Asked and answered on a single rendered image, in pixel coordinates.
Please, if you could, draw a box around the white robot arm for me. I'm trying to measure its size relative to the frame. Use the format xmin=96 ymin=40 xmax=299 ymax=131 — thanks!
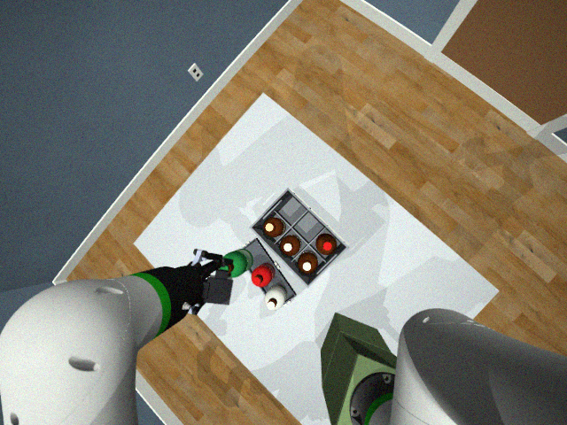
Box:
xmin=0 ymin=267 xmax=567 ymax=425

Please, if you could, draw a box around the brown glass bottle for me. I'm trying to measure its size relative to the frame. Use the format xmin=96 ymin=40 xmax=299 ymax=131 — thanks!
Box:
xmin=263 ymin=217 xmax=286 ymax=237
xmin=280 ymin=235 xmax=301 ymax=256
xmin=315 ymin=233 xmax=337 ymax=255
xmin=297 ymin=251 xmax=318 ymax=274

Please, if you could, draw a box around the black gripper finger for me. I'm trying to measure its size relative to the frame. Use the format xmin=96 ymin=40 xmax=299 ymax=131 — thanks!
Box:
xmin=188 ymin=273 xmax=231 ymax=315
xmin=191 ymin=249 xmax=234 ymax=279

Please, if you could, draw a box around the green bottle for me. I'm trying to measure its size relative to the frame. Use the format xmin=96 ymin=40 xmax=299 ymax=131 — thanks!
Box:
xmin=219 ymin=249 xmax=253 ymax=278

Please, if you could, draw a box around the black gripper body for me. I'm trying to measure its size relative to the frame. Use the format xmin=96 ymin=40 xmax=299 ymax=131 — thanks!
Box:
xmin=176 ymin=261 xmax=206 ymax=307

